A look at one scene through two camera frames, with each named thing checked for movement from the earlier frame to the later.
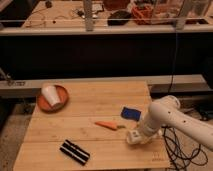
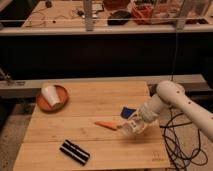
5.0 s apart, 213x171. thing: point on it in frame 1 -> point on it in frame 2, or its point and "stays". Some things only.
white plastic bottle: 137,137 -> 134,125
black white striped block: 73,151 stays
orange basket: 143,14 stays
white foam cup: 51,93 stays
